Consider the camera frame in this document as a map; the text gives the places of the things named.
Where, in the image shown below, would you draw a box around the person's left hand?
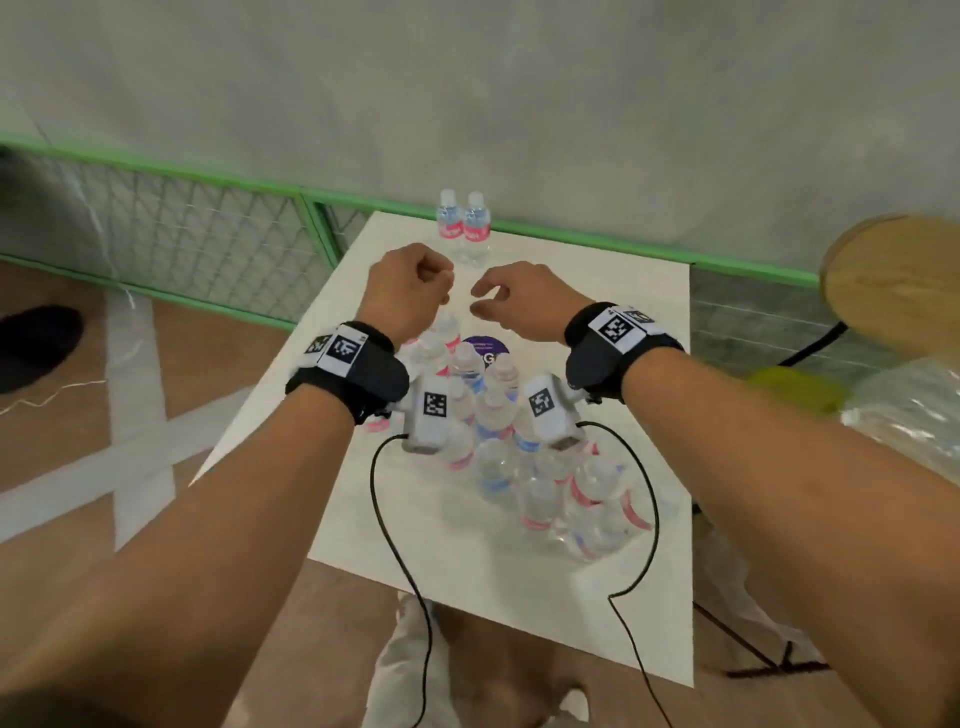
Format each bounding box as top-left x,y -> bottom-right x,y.
356,243 -> 457,350

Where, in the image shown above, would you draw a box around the person's right hand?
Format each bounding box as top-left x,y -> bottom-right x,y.
470,260 -> 594,346

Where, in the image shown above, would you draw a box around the person's left forearm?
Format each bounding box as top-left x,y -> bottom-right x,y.
0,386 -> 358,728

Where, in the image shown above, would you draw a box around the person's right forearm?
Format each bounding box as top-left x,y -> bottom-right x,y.
622,346 -> 960,728

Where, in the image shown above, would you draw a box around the person's beige trousers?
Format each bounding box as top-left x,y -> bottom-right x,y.
363,592 -> 451,728

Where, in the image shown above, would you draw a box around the purple round sticker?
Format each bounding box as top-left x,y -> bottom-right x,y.
461,335 -> 514,373

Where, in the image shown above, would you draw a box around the white table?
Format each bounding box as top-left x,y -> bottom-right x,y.
191,211 -> 695,689

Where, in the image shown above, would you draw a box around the black marker wristband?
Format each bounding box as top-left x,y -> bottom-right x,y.
563,302 -> 685,406
284,320 -> 412,427

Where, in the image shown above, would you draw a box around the green framed mesh fence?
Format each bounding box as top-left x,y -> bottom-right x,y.
0,134 -> 901,376

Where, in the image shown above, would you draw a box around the green chair wooden backrest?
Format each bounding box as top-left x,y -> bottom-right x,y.
693,213 -> 960,680

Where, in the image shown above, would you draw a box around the black round stool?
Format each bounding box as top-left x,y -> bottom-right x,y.
0,303 -> 85,395

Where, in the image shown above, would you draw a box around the white sneaker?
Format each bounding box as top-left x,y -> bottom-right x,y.
558,686 -> 594,728

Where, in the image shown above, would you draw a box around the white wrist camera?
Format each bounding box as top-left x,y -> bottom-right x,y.
401,374 -> 455,457
522,372 -> 588,451

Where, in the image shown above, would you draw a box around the thin black camera cable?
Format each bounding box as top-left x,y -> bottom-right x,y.
368,433 -> 436,728
577,421 -> 676,728

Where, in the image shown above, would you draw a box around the thin white floor cable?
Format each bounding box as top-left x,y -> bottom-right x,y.
0,284 -> 144,418

